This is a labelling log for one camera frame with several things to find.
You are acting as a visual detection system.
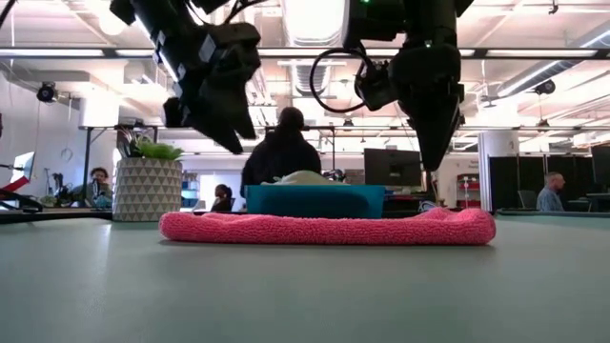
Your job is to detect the silver ceiling duct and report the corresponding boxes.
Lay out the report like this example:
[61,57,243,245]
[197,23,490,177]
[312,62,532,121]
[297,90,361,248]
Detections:
[279,0,348,150]

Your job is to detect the white building column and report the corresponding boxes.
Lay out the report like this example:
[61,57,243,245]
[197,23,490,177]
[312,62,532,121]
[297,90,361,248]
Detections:
[477,129,521,213]

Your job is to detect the tilted white screen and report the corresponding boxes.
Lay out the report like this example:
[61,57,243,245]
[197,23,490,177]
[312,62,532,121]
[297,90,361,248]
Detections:
[8,151,37,186]

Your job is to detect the potted succulent plant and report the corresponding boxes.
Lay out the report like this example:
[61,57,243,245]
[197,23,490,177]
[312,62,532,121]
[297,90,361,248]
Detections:
[112,125,185,223]

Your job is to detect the black round ceiling lamp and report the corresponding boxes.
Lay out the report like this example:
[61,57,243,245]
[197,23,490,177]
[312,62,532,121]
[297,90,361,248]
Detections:
[533,77,558,97]
[36,81,60,104]

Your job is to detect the pale green microfiber towel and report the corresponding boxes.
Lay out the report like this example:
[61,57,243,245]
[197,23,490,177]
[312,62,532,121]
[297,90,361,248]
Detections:
[260,170,353,187]

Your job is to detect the blue storage shelf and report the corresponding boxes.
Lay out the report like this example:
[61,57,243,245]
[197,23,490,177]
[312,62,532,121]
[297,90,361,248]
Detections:
[180,172,202,209]

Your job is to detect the long ceiling light bar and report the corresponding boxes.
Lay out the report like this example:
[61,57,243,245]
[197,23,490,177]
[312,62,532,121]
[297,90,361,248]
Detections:
[0,46,610,62]

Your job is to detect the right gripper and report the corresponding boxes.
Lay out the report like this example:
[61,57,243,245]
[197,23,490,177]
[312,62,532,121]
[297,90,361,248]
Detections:
[389,42,467,172]

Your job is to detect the red parts bin shelf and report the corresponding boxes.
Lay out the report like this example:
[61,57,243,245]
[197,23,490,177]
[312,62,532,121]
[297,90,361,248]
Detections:
[456,172,480,212]

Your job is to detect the blue plastic bin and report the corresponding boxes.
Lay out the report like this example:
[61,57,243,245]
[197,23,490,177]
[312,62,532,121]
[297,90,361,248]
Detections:
[244,184,387,221]

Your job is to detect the black screen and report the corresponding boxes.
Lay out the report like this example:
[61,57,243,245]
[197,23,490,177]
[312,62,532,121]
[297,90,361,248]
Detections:
[590,144,610,192]

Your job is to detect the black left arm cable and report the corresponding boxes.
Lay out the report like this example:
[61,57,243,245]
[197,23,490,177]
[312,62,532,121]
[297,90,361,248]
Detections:
[221,0,269,26]

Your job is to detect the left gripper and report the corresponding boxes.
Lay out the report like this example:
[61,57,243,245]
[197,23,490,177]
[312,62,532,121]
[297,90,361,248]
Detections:
[155,21,263,156]

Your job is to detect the black partition panels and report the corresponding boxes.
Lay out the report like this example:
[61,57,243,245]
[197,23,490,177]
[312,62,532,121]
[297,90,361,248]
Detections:
[489,153,595,212]

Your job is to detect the dark flat monitor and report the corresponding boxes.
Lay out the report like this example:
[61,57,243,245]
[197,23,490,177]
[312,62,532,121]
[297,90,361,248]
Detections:
[362,147,424,188]

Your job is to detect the pink microfiber towel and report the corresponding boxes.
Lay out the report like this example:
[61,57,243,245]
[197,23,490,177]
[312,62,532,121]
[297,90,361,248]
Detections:
[157,206,498,248]

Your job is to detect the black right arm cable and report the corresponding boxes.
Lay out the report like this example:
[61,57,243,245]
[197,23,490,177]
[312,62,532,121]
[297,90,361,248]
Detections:
[309,46,377,115]

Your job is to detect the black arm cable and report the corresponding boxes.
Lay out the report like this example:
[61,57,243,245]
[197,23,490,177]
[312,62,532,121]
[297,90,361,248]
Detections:
[221,0,269,26]
[309,46,377,115]

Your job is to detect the person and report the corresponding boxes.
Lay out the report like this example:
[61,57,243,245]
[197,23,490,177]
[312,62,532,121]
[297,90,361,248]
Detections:
[536,171,568,213]
[210,183,234,213]
[239,106,323,199]
[70,166,115,210]

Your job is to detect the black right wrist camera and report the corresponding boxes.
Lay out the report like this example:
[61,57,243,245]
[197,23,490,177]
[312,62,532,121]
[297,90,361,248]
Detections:
[354,60,400,112]

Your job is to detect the thin black workstation frame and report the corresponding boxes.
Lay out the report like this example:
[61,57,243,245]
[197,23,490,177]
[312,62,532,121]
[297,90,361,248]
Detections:
[78,123,610,211]

